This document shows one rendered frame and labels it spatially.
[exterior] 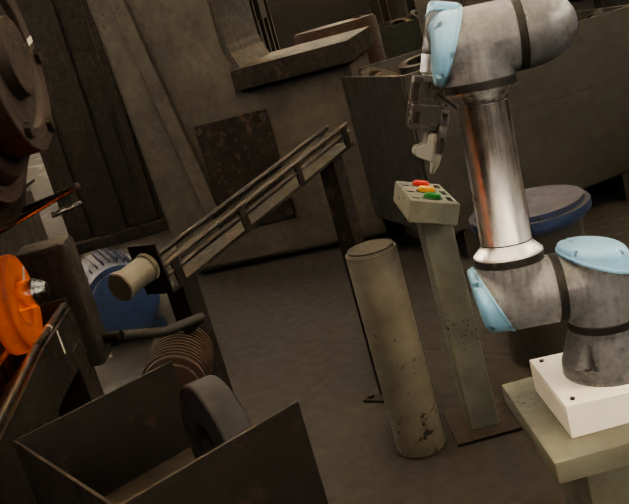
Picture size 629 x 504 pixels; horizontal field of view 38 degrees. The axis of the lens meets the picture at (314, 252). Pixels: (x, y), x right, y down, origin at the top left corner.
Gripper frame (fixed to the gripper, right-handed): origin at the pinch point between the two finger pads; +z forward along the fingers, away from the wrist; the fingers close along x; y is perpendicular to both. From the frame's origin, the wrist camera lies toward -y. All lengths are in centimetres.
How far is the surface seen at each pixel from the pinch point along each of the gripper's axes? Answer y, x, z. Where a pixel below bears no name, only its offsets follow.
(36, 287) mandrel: 72, 62, 14
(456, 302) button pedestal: -9.1, -2.7, 31.3
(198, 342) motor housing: 49, 26, 34
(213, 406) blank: 43, 115, 8
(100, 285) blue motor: 94, -136, 74
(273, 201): 34.7, -12.2, 12.4
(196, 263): 50, 13, 22
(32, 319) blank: 73, 59, 20
